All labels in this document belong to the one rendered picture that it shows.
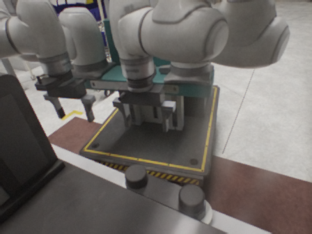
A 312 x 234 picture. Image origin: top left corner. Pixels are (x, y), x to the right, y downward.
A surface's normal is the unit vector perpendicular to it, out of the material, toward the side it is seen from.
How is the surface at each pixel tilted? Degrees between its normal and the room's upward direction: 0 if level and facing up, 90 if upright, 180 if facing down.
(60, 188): 0
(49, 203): 0
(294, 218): 0
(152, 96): 90
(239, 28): 96
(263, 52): 96
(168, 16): 60
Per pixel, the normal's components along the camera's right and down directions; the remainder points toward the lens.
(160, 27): -0.65, 0.07
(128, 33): -0.61, 0.40
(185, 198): -0.09, -0.82
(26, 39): 0.04, 0.59
